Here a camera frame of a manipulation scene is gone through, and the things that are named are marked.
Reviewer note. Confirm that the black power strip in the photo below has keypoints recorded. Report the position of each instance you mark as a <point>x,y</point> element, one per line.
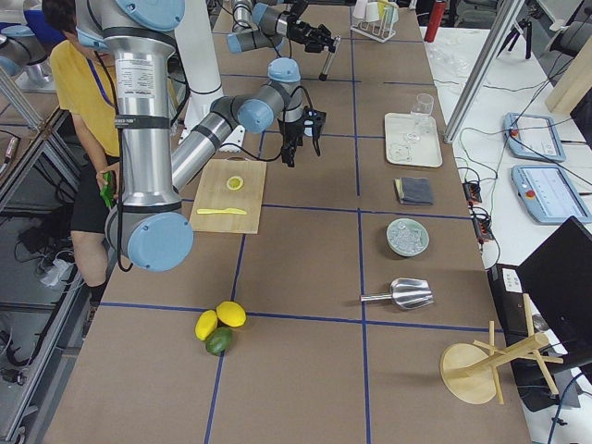
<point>481,218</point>

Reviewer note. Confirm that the lower blue teach pendant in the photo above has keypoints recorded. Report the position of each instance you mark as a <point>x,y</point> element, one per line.
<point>548,195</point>

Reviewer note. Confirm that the black laptop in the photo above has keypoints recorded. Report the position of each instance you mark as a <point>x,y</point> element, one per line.
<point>557,277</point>

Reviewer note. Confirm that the blue teach pendant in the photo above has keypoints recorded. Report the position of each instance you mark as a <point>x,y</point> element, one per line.
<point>548,195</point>
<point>533,137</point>

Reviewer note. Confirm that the yellow cup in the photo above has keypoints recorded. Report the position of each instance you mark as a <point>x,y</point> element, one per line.
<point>382,8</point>

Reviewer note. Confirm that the green lime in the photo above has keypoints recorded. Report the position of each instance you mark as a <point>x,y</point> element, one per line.
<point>219,340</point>

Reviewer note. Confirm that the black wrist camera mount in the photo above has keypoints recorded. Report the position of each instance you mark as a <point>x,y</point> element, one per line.
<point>314,121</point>

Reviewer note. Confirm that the metal ice scoop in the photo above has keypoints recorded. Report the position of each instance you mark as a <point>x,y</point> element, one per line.
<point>406,293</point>

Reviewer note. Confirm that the folded grey cloth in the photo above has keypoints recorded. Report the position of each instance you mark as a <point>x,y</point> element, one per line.
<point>415,191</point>

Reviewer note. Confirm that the yellow lemon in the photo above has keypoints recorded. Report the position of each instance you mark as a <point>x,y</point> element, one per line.
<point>206,325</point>
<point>231,314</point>

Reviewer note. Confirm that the remaining lemon slices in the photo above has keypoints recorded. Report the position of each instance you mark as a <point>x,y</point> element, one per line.
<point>235,183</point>

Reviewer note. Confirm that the green bowl of ice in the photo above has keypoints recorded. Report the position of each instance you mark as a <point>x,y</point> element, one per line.
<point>407,237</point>

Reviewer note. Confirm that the aluminium frame post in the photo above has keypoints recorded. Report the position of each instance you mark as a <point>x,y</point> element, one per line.
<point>501,26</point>

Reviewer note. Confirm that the steel muddler black tip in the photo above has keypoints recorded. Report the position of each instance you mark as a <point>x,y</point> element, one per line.
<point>323,76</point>

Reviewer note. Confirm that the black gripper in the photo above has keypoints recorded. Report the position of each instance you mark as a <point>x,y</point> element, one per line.
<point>298,30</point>
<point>292,129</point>

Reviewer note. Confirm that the mint green cup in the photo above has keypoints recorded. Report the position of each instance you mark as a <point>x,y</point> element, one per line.
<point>391,13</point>

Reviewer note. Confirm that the wooden cutting board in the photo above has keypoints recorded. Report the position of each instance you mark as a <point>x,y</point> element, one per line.
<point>212,192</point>

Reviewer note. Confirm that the white cup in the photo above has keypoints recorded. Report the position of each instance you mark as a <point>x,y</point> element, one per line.
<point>359,10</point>

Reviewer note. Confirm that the black tripod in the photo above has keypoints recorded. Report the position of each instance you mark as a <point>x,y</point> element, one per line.
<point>522,27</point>

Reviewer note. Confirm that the wooden mug tree stand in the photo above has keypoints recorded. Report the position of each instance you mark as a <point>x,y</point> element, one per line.
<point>470,371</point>

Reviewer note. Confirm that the upper blue teach pendant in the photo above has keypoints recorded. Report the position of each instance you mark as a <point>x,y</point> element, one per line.
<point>533,137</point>

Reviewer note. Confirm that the yellow plastic knife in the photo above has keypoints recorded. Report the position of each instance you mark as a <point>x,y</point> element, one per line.
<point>221,211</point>

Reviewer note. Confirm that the clear wine glass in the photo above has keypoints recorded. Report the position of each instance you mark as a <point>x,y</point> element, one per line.
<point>421,110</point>

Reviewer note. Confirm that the cream bear serving tray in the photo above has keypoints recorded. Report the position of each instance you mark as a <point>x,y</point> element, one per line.
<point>400,151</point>

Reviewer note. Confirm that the white wire cup rack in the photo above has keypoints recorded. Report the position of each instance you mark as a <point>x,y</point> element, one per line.
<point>378,31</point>

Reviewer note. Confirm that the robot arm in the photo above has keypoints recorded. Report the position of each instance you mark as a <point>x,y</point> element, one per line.
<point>270,27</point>
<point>146,226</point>

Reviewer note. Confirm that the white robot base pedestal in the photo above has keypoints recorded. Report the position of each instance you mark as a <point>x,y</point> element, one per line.
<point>198,56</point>

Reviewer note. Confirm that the person in yellow shirt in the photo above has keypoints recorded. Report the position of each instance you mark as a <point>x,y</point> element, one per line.
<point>82,81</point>

